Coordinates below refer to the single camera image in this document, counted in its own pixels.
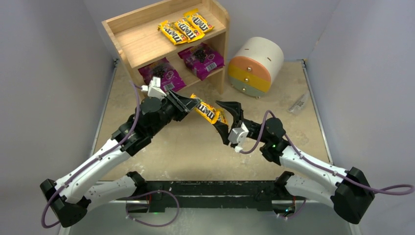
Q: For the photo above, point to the yellow M&M bag face down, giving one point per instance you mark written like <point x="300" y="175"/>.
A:
<point x="172" y="33"/>

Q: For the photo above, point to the clear plastic packet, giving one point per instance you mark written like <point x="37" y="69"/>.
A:
<point x="299" y="104"/>

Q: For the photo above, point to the purple candy bag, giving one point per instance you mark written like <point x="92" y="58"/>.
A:
<point x="170" y="78"/>
<point x="202" y="60"/>

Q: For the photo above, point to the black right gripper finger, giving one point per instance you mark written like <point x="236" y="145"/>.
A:
<point x="235" y="109"/>
<point x="223" y="130"/>

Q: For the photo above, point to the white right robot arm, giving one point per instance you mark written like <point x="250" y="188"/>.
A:
<point x="346" y="191"/>

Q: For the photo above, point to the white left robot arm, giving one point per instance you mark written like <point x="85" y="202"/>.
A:
<point x="77" y="193"/>

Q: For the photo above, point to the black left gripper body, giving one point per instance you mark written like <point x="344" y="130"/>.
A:
<point x="176" y="105"/>

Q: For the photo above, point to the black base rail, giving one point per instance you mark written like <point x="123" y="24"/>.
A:
<point x="261" y="195"/>

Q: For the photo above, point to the round pastel drawer cabinet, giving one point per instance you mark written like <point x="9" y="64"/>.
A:
<point x="255" y="66"/>

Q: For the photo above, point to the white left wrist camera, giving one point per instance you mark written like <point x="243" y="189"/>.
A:
<point x="153" y="89"/>

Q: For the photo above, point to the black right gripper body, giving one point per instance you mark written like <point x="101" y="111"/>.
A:
<point x="236" y="120"/>

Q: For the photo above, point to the yellow M&M bag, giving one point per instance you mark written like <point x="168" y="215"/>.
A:
<point x="186" y="28"/>
<point x="198" y="21"/>
<point x="207" y="111"/>
<point x="221" y="116"/>

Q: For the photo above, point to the wooden shelf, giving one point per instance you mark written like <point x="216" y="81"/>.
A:
<point x="138" y="43"/>

